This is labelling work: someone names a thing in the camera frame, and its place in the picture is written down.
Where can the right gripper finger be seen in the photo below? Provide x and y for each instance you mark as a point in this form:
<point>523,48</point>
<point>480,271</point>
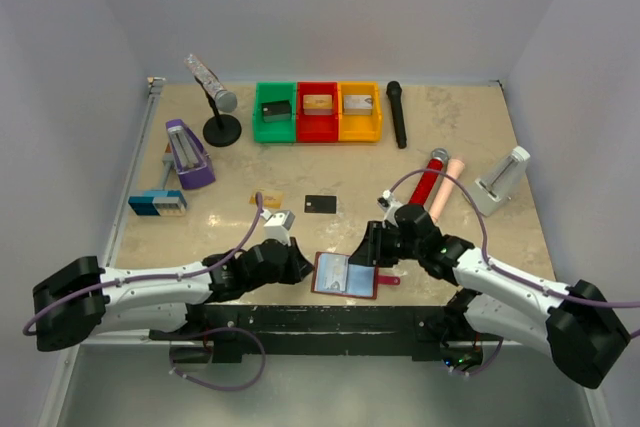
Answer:
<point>371,236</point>
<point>362,257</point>

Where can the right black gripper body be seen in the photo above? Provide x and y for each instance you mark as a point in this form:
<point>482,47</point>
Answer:
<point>394,246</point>

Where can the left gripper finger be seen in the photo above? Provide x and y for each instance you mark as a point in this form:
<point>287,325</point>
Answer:
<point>299,276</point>
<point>298,260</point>

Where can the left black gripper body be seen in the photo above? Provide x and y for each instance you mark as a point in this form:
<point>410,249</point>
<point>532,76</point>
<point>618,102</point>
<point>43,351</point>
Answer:
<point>283,275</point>

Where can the red leather card holder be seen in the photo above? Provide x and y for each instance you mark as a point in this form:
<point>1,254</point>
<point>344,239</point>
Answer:
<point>362,282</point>

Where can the tan card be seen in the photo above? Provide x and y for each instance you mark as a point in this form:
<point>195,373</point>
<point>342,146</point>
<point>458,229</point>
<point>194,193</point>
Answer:
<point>271,199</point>
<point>317,104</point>

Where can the black card from holder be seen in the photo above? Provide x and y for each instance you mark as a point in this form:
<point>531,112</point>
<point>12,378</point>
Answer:
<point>320,204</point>

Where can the silver card from holder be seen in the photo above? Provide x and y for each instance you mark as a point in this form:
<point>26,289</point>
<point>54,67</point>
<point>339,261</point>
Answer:
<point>331,273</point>

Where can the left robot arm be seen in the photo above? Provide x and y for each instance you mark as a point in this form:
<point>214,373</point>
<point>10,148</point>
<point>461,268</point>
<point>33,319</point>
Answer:
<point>84,299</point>

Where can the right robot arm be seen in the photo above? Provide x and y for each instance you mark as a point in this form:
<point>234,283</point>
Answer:
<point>574,325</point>

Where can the silver card in yellow bin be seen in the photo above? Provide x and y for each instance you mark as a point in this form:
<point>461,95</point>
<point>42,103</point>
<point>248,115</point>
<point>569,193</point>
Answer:
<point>358,104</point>

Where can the black card in green bin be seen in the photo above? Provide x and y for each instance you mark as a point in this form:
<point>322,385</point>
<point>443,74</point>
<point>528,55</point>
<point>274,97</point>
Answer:
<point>276,111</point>

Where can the tan card in red bin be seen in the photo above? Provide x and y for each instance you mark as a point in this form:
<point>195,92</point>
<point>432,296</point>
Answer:
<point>317,104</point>

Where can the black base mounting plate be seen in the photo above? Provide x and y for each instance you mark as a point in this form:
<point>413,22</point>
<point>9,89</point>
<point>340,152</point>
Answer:
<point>409,331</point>

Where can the red microphone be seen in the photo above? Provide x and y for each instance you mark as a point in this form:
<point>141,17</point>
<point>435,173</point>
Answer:
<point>438,161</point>

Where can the pink microphone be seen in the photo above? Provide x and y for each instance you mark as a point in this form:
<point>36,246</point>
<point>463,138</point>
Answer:
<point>454,169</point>

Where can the white metronome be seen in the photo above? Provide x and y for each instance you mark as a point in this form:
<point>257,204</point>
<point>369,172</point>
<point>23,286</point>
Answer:
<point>493,189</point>

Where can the yellow plastic bin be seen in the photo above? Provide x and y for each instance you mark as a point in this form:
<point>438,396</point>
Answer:
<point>360,127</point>

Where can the blue grey block toy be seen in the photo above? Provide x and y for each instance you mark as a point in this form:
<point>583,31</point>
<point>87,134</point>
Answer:
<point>160,201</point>

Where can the green plastic bin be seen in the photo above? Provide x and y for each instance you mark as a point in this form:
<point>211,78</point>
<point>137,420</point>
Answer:
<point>276,132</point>

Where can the red plastic bin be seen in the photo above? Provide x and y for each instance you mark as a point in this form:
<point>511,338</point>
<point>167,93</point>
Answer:
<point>316,128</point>

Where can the black microphone stand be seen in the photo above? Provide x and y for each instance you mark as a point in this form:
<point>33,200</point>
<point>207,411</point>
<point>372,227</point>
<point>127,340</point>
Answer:
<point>222,129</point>

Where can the black microphone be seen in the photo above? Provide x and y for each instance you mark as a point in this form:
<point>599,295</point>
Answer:
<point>394,95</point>

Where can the glitter silver microphone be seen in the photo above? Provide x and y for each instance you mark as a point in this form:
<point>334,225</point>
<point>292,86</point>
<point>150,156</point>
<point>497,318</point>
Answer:
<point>210,82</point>

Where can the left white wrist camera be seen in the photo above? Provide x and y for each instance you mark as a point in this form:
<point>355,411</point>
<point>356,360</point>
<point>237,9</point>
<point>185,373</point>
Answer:
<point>278,224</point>

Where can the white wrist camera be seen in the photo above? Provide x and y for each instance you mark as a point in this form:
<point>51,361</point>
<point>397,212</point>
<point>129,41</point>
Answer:
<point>389,204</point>
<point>278,224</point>

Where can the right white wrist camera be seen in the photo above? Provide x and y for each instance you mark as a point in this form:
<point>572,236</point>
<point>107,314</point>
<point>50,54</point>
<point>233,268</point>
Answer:
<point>389,204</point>

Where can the aluminium frame rail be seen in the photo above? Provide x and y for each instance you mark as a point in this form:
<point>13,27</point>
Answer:
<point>59,386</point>

